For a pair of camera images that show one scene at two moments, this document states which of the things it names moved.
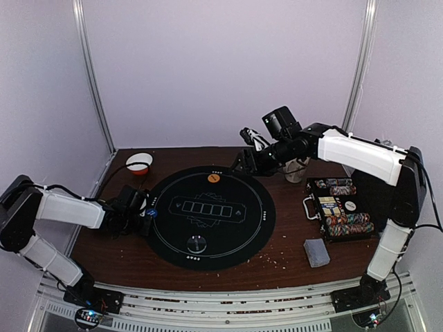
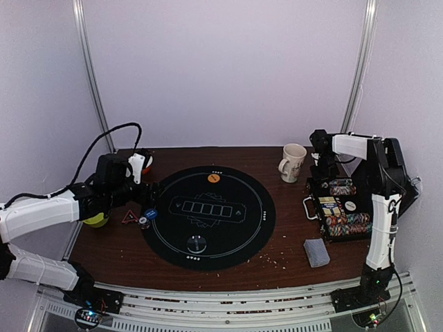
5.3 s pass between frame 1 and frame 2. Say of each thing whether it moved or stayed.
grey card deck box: stayed
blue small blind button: stayed
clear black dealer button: stayed
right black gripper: moved
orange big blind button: stayed
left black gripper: moved
